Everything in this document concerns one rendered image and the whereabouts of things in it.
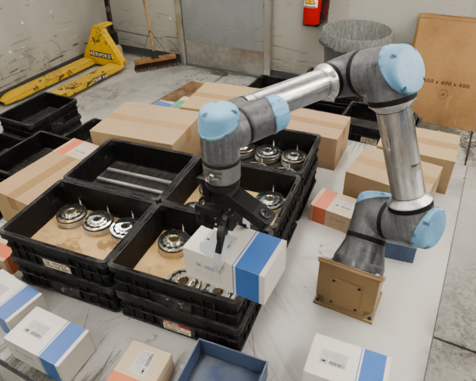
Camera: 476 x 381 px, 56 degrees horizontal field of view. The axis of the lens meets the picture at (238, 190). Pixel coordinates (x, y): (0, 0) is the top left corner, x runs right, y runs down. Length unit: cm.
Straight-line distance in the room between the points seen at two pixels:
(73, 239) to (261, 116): 91
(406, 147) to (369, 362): 55
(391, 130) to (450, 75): 287
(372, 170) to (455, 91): 234
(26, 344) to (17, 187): 68
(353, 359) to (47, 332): 83
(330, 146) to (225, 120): 120
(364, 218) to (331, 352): 38
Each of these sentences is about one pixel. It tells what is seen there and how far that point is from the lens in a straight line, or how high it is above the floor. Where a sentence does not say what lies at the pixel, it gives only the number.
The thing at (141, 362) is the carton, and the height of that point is 77.
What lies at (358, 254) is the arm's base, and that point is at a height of 92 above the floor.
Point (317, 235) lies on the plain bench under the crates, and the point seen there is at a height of 70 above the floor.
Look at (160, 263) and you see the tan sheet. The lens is 141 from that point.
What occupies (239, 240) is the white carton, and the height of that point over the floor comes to 114.
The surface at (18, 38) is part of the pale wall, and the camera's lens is 497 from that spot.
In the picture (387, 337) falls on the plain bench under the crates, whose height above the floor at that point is 70.
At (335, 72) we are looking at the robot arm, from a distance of 116.
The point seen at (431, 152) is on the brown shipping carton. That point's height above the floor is 86.
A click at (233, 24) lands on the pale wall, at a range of 467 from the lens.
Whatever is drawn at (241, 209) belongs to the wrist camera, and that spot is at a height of 126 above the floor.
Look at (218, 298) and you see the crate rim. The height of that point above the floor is 93.
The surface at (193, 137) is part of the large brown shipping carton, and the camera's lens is 200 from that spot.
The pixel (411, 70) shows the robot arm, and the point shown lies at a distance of 112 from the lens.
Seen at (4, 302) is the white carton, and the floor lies 79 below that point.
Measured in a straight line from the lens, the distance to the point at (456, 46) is 398.
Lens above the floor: 182
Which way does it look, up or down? 37 degrees down
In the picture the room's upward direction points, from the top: 2 degrees counter-clockwise
